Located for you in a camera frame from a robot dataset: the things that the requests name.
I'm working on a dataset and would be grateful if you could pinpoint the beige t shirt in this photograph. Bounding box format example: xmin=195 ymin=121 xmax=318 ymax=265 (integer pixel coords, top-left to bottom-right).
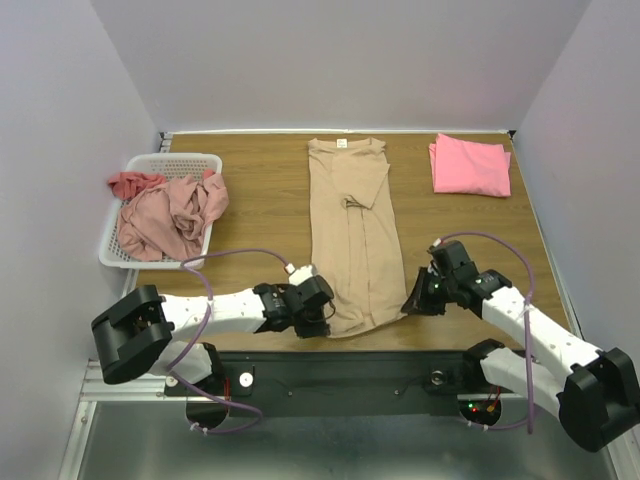
xmin=308 ymin=138 xmax=408 ymax=338

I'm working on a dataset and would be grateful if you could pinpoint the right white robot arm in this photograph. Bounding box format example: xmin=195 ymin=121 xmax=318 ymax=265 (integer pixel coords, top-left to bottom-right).
xmin=402 ymin=234 xmax=639 ymax=452

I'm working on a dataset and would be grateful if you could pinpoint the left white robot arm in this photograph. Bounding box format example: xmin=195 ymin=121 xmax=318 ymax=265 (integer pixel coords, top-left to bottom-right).
xmin=91 ymin=268 xmax=334 ymax=394

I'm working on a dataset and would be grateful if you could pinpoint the folded bright pink t shirt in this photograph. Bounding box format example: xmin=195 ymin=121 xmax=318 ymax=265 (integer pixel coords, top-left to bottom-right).
xmin=429 ymin=134 xmax=511 ymax=198

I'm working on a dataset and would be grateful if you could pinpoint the dusty pink crumpled t shirt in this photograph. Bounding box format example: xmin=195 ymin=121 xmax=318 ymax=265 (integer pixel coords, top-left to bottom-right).
xmin=117 ymin=170 xmax=229 ymax=262

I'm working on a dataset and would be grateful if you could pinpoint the white plastic laundry basket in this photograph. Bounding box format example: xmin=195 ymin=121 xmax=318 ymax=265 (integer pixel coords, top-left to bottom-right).
xmin=99 ymin=152 xmax=223 ymax=270

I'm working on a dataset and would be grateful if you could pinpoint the red crumpled t shirt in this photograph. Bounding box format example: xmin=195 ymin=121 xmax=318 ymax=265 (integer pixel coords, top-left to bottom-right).
xmin=107 ymin=171 xmax=167 ymax=201

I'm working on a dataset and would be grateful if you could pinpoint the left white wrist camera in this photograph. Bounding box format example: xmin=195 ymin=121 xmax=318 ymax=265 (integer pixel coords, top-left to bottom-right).
xmin=284 ymin=263 xmax=317 ymax=285

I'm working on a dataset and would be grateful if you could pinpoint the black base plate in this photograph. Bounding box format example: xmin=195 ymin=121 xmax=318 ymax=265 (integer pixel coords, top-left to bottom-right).
xmin=198 ymin=350 xmax=493 ymax=418

